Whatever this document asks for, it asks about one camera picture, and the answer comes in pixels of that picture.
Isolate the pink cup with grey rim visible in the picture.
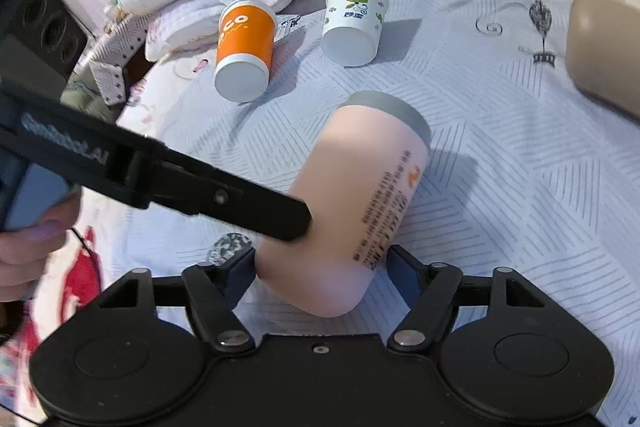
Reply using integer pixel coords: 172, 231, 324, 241
256, 91, 431, 317

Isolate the orange and white cup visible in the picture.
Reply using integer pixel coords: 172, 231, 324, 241
214, 0, 278, 103

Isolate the white cup with green print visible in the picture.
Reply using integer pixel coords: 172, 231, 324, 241
320, 0, 390, 67

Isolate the beige cup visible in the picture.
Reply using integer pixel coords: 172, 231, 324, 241
565, 0, 640, 118

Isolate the person's hand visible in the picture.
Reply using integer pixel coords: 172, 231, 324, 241
0, 191, 81, 303

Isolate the cluttered bedside table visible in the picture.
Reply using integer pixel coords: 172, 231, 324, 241
1, 0, 151, 121

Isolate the cartoon bear bed sheet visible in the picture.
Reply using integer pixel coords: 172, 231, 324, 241
0, 0, 640, 427

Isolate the light blue patterned cloth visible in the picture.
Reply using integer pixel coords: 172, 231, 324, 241
119, 0, 639, 426

